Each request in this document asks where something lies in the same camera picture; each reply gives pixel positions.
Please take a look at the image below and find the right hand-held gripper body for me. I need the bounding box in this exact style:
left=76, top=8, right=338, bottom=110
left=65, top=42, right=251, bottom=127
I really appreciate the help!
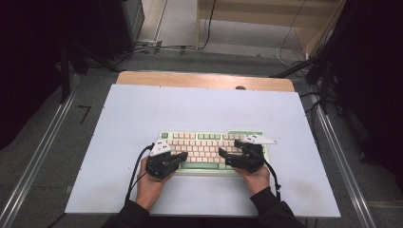
left=232, top=134, right=278, bottom=175

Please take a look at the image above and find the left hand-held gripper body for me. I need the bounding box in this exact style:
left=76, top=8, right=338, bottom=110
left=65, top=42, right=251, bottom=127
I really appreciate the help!
left=144, top=139, right=179, bottom=181

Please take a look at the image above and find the green and pink keyboard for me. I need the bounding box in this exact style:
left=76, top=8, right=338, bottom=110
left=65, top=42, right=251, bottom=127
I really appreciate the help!
left=157, top=129, right=271, bottom=177

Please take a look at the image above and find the person's right hand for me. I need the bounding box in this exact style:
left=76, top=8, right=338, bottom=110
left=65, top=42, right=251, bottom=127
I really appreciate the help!
left=233, top=164, right=272, bottom=198

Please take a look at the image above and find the person's left hand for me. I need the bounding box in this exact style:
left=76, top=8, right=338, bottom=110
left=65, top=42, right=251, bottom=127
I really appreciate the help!
left=135, top=156, right=176, bottom=212

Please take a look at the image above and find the white table board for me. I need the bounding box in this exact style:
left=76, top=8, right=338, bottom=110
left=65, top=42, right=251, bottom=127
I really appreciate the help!
left=65, top=84, right=341, bottom=219

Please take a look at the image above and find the wooden table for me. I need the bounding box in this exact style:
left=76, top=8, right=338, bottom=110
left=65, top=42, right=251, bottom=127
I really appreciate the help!
left=115, top=70, right=296, bottom=93

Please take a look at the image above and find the black metal stand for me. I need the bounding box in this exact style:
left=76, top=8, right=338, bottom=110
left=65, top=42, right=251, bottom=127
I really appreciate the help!
left=56, top=42, right=122, bottom=105
left=269, top=53, right=341, bottom=116

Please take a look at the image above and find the grey power strip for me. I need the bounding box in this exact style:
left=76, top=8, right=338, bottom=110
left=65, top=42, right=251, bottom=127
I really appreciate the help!
left=136, top=39, right=163, bottom=49

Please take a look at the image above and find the light wooden shelf unit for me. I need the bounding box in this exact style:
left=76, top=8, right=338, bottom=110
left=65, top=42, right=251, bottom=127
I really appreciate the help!
left=195, top=0, right=347, bottom=61

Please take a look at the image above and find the black cabinet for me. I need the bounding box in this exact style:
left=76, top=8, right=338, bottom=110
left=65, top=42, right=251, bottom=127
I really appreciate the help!
left=96, top=0, right=146, bottom=61

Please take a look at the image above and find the dark curtain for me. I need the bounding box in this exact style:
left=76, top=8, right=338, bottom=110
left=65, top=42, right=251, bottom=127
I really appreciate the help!
left=326, top=0, right=403, bottom=191
left=0, top=0, right=106, bottom=152

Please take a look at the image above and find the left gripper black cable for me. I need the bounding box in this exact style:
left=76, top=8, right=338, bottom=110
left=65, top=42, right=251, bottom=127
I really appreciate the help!
left=125, top=142, right=156, bottom=204

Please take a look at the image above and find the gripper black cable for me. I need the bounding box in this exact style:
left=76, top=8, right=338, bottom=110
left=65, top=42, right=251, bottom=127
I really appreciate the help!
left=125, top=142, right=156, bottom=204
left=250, top=147, right=283, bottom=202

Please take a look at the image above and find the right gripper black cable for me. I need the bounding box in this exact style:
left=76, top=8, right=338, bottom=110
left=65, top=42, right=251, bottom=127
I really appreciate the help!
left=250, top=147, right=283, bottom=202

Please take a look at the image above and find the aluminium floor rail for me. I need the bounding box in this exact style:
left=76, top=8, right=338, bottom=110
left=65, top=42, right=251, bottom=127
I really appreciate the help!
left=307, top=91, right=378, bottom=228
left=0, top=74, right=80, bottom=228

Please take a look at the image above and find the white floor cable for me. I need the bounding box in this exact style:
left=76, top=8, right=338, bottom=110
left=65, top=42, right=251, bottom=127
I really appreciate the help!
left=275, top=0, right=309, bottom=70

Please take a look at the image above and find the black hanging cable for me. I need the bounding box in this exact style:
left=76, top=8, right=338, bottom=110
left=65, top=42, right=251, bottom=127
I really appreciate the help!
left=201, top=0, right=219, bottom=50

